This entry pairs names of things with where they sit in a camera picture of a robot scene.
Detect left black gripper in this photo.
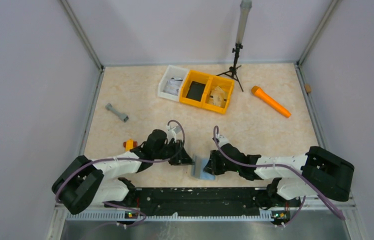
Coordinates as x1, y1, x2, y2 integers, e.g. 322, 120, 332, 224
153, 139, 195, 166

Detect beige card holder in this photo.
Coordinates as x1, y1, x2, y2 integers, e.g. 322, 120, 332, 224
190, 155, 216, 181

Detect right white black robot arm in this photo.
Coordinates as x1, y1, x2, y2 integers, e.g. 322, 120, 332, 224
203, 143, 355, 206

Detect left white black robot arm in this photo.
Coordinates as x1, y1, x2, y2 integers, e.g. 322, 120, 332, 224
51, 129, 193, 214

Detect yellow red toy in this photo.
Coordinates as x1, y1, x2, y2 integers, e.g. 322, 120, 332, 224
123, 138, 138, 152

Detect black pad in bin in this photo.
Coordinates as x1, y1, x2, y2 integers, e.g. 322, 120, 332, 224
186, 81, 206, 102

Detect beige parts in bin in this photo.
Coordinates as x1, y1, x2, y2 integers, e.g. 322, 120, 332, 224
207, 86, 227, 108

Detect white plastic bin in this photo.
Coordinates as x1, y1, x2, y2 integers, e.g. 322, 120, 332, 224
157, 65, 190, 102

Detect grey dumbbell-shaped part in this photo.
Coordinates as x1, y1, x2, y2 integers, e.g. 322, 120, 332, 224
105, 103, 129, 123

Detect yellow bin with black pad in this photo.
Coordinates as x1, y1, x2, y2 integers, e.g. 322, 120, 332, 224
179, 70, 213, 109

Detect yellow bin with beige parts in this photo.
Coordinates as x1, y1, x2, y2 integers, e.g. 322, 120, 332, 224
202, 75, 235, 115

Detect papers in white bin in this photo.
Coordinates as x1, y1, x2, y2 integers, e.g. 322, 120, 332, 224
163, 77, 184, 96

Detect orange flashlight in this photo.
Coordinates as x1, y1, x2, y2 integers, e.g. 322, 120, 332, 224
251, 85, 291, 118

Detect black tripod with grey pole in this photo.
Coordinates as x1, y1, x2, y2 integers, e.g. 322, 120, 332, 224
217, 0, 253, 92

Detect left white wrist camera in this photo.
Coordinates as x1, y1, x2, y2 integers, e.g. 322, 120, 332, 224
166, 125, 181, 142

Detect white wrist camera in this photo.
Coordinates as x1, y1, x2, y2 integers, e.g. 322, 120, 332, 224
216, 134, 230, 148
166, 125, 181, 142

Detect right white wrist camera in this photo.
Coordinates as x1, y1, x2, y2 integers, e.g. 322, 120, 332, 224
216, 134, 230, 148

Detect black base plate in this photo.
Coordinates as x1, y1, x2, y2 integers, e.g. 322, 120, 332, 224
105, 187, 301, 217

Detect grey slotted cable duct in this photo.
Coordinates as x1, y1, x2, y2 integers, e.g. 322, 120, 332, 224
66, 209, 274, 222

